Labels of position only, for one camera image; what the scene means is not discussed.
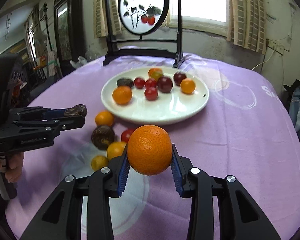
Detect large dark purple tomato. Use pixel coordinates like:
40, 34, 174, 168
157, 76, 174, 93

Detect large wrinkled passion fruit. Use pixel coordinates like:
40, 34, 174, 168
91, 126, 116, 150

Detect large orange-yellow tomato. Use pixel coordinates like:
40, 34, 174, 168
107, 141, 127, 161

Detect window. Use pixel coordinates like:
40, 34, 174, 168
169, 0, 228, 37

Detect orange cherry tomato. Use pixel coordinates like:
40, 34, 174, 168
180, 78, 196, 95
95, 111, 115, 127

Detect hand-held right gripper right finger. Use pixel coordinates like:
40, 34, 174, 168
171, 144, 282, 240

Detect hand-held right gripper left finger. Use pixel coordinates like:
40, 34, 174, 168
20, 144, 129, 240

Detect white oval plate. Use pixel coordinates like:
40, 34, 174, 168
101, 67, 210, 126

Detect black screen with round painting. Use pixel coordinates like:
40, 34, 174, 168
102, 0, 186, 68

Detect beige checked curtain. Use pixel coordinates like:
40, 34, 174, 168
226, 0, 268, 54
93, 0, 109, 38

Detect small olive-yellow plum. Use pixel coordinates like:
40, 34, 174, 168
91, 155, 109, 170

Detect small dark purple tomato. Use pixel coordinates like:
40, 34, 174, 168
173, 72, 187, 86

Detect white wall socket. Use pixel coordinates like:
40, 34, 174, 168
268, 39, 285, 54

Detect person's left hand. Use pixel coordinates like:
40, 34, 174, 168
4, 152, 25, 183

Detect large orange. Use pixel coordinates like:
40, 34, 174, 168
127, 124, 173, 176

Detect dark wooden cabinet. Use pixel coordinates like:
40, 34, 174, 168
54, 0, 87, 62

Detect white cable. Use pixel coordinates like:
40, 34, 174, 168
251, 50, 275, 71

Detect white plastic bag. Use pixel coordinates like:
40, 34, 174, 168
70, 56, 88, 68

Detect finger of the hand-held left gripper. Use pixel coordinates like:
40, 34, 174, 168
8, 106, 69, 120
12, 116, 86, 140

